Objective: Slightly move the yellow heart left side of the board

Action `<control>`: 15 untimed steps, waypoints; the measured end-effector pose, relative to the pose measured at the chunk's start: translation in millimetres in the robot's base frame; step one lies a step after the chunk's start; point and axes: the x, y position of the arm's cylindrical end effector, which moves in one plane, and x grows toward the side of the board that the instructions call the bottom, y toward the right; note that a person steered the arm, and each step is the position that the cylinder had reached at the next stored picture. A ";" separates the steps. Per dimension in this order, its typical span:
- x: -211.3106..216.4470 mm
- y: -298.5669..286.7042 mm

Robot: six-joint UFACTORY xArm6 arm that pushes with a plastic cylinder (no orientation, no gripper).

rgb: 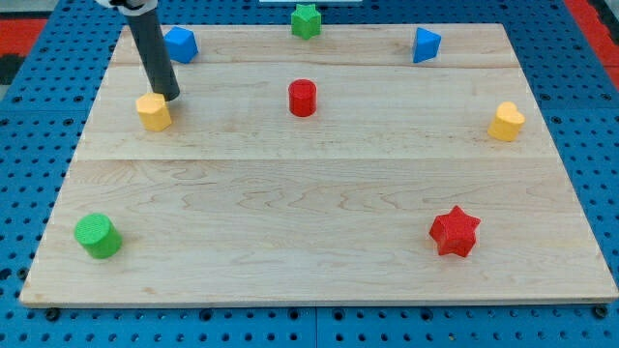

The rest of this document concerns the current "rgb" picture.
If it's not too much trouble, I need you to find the yellow heart block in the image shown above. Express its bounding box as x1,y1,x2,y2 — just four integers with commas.
487,101,526,142

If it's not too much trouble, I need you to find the green cylinder block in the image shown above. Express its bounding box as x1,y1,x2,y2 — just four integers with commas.
74,213,123,259

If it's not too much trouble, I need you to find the blue triangular block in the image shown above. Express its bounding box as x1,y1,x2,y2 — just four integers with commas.
412,27,442,64

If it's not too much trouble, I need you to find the wooden board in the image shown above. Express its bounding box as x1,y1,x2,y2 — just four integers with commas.
20,23,618,308

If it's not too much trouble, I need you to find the blue cube block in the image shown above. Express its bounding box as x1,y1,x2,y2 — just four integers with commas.
164,26,198,64

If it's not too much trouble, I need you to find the yellow hexagon block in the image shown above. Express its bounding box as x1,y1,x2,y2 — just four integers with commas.
135,93,172,131

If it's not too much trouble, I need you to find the red star block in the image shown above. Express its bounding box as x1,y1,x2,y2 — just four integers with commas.
428,205,482,257

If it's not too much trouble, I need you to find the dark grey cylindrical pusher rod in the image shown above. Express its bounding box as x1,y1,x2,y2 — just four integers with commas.
126,6,180,102

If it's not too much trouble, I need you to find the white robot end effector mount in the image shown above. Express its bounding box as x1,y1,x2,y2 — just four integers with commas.
96,0,158,15

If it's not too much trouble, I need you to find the green star block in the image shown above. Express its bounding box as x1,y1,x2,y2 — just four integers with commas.
290,4,322,40

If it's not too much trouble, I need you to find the red cylinder block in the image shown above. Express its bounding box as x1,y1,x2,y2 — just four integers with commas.
288,79,317,117

